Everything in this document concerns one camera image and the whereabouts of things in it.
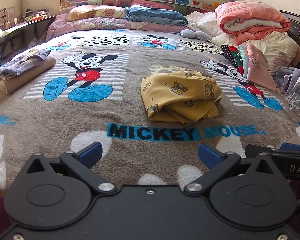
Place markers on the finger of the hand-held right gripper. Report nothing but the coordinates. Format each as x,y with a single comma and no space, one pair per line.
295,147

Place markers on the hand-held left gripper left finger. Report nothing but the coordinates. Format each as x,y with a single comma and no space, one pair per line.
91,155

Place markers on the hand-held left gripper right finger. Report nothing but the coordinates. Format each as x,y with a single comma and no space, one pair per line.
210,156

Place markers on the yellow printed pants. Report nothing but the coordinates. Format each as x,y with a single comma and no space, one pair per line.
180,92

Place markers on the pile of grey clothes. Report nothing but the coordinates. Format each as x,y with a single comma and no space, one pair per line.
297,92

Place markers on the printed cartoon blanket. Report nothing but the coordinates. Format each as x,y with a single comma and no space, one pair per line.
65,120

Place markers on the pink printed shirt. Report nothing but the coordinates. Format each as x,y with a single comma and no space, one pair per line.
258,67

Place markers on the mint green garment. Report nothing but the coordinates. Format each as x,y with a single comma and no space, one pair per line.
243,62

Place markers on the beige folded towel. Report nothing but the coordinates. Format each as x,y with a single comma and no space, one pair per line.
27,76

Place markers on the cream blanket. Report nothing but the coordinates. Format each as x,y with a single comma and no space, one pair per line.
277,45

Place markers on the dark striped garment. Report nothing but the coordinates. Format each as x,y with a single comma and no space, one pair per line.
233,55

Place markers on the dark wooden headboard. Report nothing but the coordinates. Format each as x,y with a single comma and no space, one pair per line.
297,30

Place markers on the grey plush toy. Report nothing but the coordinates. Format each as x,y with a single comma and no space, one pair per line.
190,33

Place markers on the pink folded quilt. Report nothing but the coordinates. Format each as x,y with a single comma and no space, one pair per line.
250,15

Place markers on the yellow cartoon pillow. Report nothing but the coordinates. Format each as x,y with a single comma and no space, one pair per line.
95,12

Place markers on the black desk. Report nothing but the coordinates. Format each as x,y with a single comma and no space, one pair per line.
22,27

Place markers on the blue folded quilt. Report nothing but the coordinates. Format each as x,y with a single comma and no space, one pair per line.
155,16

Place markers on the clutter of small desk things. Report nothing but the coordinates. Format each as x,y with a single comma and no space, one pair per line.
35,15

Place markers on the red pillow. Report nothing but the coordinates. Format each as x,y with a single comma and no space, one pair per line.
150,4

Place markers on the paper wall card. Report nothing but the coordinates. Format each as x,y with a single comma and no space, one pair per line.
10,13

